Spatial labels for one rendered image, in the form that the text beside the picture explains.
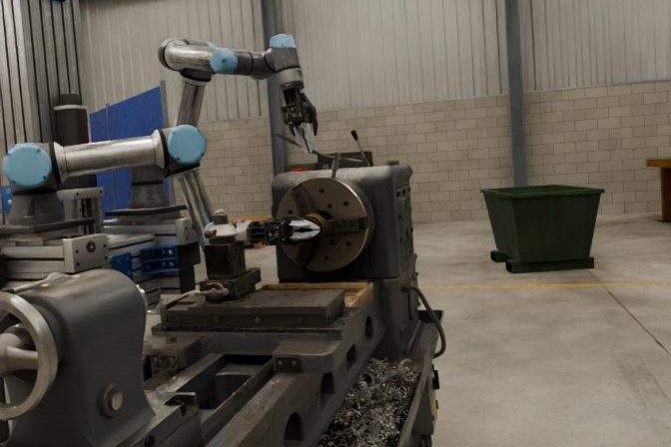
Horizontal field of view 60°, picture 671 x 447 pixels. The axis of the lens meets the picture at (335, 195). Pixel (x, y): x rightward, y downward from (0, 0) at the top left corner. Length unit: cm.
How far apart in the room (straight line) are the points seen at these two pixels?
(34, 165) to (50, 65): 57
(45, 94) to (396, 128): 1009
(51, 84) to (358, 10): 1053
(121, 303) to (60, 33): 154
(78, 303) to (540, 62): 1148
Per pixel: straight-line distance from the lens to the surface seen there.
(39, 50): 218
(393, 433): 165
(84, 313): 79
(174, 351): 131
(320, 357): 118
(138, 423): 89
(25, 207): 186
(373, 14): 1231
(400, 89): 1197
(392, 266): 202
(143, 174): 222
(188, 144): 174
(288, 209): 192
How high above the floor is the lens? 127
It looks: 3 degrees down
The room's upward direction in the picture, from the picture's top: 4 degrees counter-clockwise
